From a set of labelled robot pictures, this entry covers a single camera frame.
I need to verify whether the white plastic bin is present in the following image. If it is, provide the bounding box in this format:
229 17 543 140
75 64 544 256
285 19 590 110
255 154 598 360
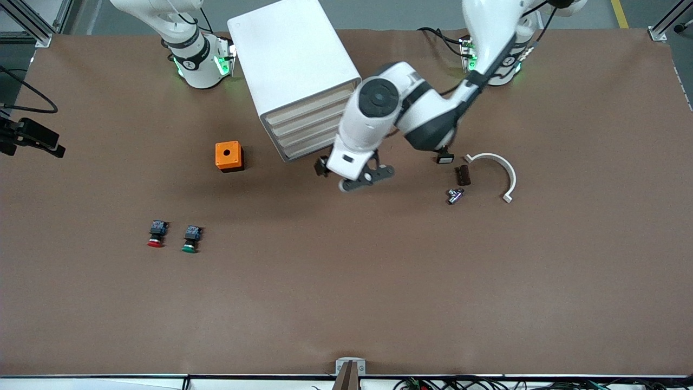
265 82 358 127

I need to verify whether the white cabinet drawer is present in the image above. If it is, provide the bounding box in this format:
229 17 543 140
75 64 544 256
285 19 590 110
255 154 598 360
271 96 350 138
282 133 337 160
276 111 343 149

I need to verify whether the orange push button box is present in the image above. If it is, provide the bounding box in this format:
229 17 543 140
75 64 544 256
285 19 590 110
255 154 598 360
215 141 244 173

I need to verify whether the white drawer cabinet housing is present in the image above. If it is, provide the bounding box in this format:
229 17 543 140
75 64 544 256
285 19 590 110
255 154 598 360
227 0 364 163

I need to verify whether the red mushroom push button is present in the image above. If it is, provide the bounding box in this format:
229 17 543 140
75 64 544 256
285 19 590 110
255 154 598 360
147 220 169 249

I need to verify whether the green mushroom push button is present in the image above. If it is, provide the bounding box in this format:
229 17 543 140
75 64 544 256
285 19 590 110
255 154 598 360
181 226 203 254

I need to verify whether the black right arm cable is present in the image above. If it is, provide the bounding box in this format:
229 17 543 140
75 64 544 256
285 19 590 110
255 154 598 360
0 65 58 115

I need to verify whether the aluminium frame post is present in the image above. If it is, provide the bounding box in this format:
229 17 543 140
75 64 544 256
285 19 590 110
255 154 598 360
0 0 55 48
649 0 693 42

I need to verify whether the white half-ring pipe clamp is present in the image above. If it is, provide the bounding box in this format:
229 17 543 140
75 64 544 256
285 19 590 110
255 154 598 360
465 152 517 204

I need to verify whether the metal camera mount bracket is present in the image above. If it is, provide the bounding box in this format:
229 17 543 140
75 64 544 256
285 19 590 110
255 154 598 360
331 357 367 390

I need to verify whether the white table edge rail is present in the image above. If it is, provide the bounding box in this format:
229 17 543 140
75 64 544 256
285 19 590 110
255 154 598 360
0 374 693 390

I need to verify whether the tangled cable bundle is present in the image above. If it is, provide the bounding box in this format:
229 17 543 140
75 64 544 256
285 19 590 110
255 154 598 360
393 376 693 390

